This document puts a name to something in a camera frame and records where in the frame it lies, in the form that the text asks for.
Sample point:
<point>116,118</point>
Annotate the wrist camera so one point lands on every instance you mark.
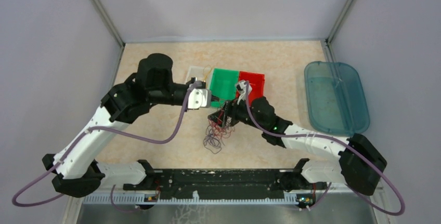
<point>244,89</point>
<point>199,98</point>

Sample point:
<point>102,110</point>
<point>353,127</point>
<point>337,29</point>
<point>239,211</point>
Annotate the white cable duct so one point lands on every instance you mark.
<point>142,199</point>

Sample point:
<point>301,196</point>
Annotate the aluminium frame post right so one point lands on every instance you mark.
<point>339,21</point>

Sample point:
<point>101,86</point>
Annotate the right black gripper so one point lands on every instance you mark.
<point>230,109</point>

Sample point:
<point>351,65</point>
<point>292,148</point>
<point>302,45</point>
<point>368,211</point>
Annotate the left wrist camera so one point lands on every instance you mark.
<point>199,98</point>

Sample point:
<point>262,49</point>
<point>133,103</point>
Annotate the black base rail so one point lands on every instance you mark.
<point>224,184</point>

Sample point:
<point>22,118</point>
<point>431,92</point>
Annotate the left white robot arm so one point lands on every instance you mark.
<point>78,173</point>

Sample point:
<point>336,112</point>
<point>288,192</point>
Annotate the white plastic bin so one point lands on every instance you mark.
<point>201,73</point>

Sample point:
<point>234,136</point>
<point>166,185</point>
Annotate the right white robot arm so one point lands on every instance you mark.
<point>353,160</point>

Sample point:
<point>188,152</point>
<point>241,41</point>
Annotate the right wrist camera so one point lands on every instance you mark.
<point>244,89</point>

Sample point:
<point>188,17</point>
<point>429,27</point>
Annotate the aluminium frame post left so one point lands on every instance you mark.
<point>100,9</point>

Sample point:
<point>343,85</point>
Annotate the red plastic bin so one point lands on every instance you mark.
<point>257,82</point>

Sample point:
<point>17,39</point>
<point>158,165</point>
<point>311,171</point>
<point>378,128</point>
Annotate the green plastic bin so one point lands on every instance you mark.
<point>223,85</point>

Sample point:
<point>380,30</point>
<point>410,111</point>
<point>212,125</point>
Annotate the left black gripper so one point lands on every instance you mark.
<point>204,86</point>

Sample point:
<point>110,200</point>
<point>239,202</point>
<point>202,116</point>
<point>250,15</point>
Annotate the aluminium frame post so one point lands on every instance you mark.
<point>100,9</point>
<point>339,21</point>

